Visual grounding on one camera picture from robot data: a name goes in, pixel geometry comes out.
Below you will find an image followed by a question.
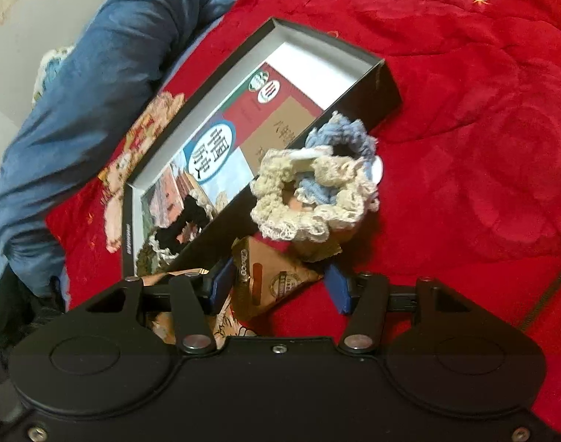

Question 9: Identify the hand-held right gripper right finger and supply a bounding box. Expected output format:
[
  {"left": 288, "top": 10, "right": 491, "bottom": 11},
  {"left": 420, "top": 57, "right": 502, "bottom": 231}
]
[{"left": 325, "top": 263, "right": 475, "bottom": 356}]

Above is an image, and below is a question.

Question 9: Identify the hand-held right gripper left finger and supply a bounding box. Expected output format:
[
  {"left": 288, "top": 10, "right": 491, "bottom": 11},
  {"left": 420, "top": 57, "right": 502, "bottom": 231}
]
[{"left": 84, "top": 259, "right": 236, "bottom": 354}]

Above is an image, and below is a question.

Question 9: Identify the brown triangular snack packet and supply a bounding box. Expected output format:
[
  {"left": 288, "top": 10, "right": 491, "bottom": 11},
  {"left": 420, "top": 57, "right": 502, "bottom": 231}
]
[{"left": 230, "top": 236, "right": 325, "bottom": 324}]

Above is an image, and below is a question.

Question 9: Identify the cream crochet scrunchie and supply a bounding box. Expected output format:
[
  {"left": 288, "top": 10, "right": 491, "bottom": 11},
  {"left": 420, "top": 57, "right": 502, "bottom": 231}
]
[{"left": 250, "top": 146, "right": 383, "bottom": 243}]

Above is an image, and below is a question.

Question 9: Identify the blue crochet scrunchie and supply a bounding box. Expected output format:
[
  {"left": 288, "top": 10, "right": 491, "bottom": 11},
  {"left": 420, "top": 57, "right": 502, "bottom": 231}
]
[{"left": 299, "top": 110, "right": 381, "bottom": 206}]

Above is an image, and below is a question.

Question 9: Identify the black cardboard box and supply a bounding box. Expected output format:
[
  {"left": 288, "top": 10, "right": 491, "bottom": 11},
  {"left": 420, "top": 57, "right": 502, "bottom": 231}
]
[{"left": 121, "top": 17, "right": 403, "bottom": 283}]

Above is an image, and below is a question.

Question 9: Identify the black and white scrunchie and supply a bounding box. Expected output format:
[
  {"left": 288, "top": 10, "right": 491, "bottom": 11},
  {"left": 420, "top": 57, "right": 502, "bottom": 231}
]
[{"left": 150, "top": 191, "right": 217, "bottom": 255}]

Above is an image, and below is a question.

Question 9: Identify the dark cloth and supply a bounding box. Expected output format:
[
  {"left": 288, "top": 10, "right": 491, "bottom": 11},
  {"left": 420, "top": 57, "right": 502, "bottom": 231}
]
[{"left": 0, "top": 267, "right": 67, "bottom": 333}]

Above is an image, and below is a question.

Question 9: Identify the red printed blanket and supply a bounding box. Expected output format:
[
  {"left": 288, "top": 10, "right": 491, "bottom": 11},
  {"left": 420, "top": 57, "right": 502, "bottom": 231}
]
[{"left": 45, "top": 0, "right": 561, "bottom": 347}]

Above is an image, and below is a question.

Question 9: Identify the blue duvet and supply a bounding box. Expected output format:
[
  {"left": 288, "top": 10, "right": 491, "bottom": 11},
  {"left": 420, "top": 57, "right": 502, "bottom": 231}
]
[{"left": 0, "top": 0, "right": 264, "bottom": 301}]

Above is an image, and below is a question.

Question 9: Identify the white blue patterned cloth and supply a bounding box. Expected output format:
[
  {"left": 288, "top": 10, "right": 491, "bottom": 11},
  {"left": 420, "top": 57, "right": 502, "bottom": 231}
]
[{"left": 32, "top": 46, "right": 77, "bottom": 103}]

